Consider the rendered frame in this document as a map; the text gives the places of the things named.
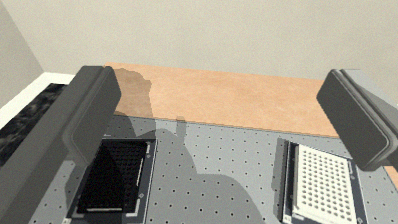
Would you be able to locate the white well plate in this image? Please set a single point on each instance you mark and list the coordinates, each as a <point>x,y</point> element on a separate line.
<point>322,189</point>

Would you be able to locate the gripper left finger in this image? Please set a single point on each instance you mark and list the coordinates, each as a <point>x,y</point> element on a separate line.
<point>70,130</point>

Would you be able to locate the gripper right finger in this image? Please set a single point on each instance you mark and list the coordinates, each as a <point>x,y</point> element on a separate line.
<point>364,117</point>

